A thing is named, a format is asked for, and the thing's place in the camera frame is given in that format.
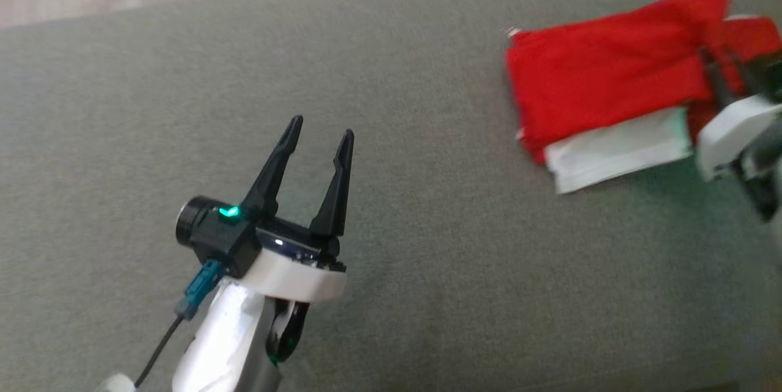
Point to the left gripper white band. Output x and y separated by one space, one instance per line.
293 267

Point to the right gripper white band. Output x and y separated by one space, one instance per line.
736 132

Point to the red shorts with white trim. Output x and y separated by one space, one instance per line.
754 38

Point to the red Bulls jersey white sleeves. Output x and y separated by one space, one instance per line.
605 80

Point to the large grey sofa seat cushion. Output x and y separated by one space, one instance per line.
427 245

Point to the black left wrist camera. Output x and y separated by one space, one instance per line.
214 233

